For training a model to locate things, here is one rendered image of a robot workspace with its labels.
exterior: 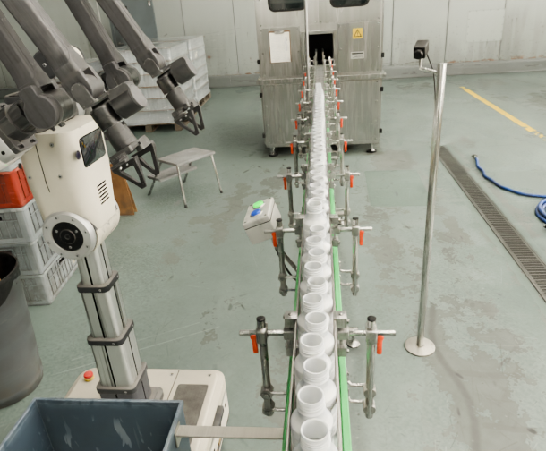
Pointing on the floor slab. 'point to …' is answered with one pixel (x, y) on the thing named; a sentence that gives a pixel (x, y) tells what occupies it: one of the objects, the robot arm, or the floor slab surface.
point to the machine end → (275, 105)
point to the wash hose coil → (541, 205)
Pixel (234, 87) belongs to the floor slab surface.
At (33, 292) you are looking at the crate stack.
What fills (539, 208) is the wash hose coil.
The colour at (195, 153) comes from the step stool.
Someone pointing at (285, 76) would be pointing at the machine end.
